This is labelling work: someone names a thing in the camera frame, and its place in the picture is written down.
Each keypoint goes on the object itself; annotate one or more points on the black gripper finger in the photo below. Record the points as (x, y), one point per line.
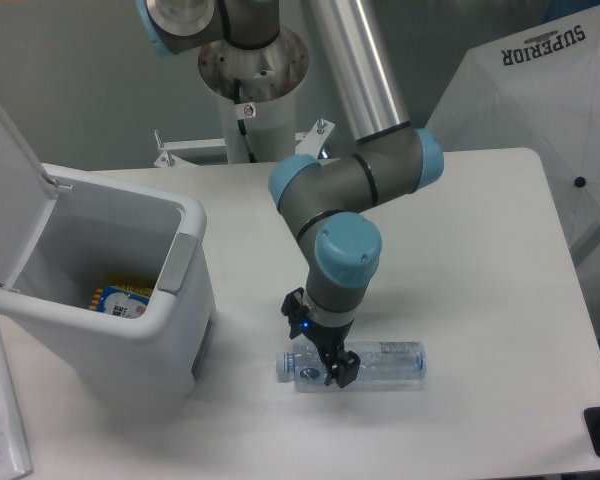
(342, 367)

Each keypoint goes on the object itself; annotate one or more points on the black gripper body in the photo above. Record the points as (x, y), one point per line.
(326, 339)

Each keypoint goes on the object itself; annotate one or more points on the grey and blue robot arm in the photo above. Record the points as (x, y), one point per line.
(323, 205)

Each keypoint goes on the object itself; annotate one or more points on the white plastic trash can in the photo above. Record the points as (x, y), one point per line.
(104, 226)

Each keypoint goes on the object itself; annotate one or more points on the white trash can lid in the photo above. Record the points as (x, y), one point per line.
(11, 165)

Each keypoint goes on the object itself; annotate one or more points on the clear plastic water bottle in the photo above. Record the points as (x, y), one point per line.
(385, 366)

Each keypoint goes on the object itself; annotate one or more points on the blue and yellow snack packet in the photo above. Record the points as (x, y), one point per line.
(122, 296)

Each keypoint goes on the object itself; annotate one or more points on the white umbrella with lettering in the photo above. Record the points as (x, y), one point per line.
(537, 89)

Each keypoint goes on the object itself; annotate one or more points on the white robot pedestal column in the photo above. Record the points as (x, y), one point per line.
(256, 91)

